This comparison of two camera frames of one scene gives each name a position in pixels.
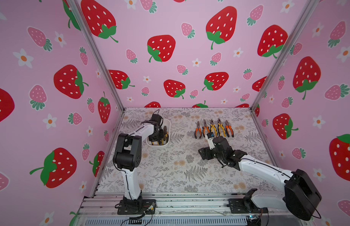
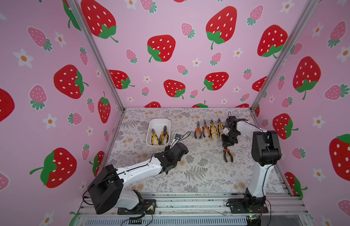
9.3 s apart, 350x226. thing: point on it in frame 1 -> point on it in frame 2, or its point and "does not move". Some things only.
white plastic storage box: [167, 123] does not move
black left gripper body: [159, 136] -> [167, 150]
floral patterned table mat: [177, 168] does not move
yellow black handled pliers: [218, 128] does not move
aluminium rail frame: [180, 209] does not move
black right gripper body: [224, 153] -> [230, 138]
